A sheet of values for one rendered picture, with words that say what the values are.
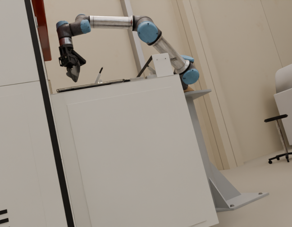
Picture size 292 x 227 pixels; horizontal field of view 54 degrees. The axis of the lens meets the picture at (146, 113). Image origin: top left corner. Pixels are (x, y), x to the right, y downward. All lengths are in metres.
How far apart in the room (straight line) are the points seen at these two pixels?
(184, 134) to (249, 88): 4.18
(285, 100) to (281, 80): 0.36
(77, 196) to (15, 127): 0.39
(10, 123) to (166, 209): 0.74
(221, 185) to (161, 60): 1.10
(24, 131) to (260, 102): 4.93
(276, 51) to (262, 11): 0.90
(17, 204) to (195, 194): 0.76
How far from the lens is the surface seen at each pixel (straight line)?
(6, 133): 1.09
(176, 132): 1.37
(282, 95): 5.35
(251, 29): 6.25
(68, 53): 1.72
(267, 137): 5.53
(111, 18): 1.87
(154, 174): 1.31
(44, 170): 1.07
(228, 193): 2.24
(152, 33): 1.73
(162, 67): 1.50
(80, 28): 1.74
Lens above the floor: 0.46
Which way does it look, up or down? 8 degrees up
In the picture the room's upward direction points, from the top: 14 degrees counter-clockwise
